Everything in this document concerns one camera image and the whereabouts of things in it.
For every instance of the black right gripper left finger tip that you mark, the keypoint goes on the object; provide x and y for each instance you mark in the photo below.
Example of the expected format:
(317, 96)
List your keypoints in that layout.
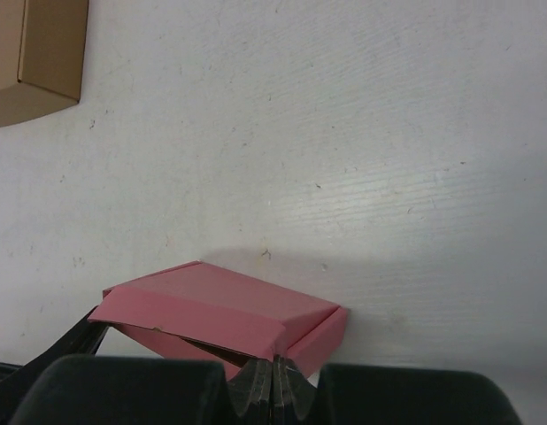
(114, 390)

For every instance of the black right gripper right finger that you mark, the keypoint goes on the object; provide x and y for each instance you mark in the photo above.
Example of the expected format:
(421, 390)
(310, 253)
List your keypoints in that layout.
(353, 394)

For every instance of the right brown cardboard box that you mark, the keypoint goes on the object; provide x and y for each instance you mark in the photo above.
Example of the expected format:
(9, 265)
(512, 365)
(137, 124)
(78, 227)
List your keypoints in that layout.
(42, 46)

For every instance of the pink paper box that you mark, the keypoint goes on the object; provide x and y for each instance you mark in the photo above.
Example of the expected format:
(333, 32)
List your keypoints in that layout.
(203, 312)

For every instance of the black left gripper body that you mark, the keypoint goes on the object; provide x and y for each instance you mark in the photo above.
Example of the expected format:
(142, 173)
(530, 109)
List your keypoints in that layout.
(84, 337)

